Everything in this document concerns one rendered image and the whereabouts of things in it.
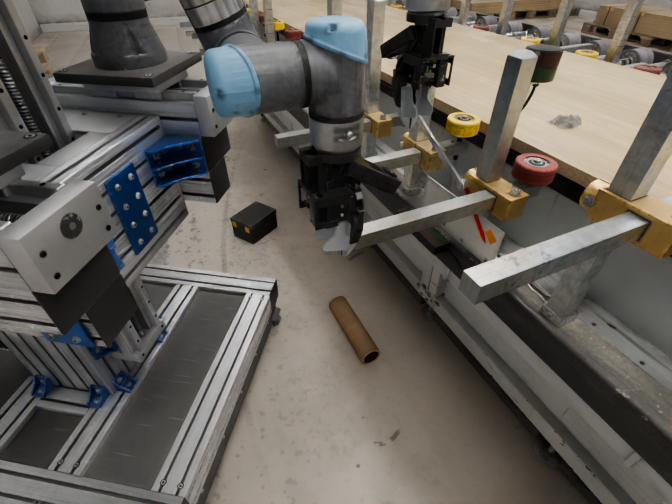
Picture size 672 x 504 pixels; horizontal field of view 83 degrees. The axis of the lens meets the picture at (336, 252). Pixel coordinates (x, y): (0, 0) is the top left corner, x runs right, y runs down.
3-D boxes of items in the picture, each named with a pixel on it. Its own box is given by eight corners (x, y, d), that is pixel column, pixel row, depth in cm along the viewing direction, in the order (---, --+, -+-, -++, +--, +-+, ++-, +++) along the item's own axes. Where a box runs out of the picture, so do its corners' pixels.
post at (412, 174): (406, 210, 108) (434, 12, 77) (399, 203, 110) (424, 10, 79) (416, 207, 109) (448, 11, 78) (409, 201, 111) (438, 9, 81)
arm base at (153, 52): (78, 68, 80) (56, 13, 73) (121, 51, 91) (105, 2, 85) (144, 72, 78) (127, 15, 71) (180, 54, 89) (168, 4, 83)
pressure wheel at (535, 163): (520, 221, 79) (539, 172, 71) (492, 203, 84) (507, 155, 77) (547, 212, 81) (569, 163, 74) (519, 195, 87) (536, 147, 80)
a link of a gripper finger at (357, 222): (340, 234, 65) (340, 190, 59) (349, 231, 65) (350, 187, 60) (352, 250, 62) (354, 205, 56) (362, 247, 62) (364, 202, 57)
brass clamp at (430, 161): (425, 173, 93) (428, 154, 89) (396, 151, 102) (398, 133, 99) (446, 168, 95) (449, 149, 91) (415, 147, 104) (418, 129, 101)
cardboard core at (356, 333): (362, 354, 138) (328, 299, 159) (361, 367, 143) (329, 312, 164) (381, 347, 141) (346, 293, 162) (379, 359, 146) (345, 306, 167)
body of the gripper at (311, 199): (299, 210, 63) (293, 140, 55) (345, 198, 65) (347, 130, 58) (316, 235, 57) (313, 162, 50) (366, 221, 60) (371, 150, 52)
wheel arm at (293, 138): (279, 152, 104) (277, 137, 101) (275, 147, 106) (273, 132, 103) (412, 126, 118) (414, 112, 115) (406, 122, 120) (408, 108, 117)
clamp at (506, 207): (503, 222, 74) (510, 200, 71) (458, 190, 84) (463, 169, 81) (524, 215, 76) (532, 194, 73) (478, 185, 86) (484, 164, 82)
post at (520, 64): (461, 270, 92) (524, 53, 61) (452, 262, 95) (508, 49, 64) (472, 266, 93) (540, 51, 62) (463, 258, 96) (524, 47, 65)
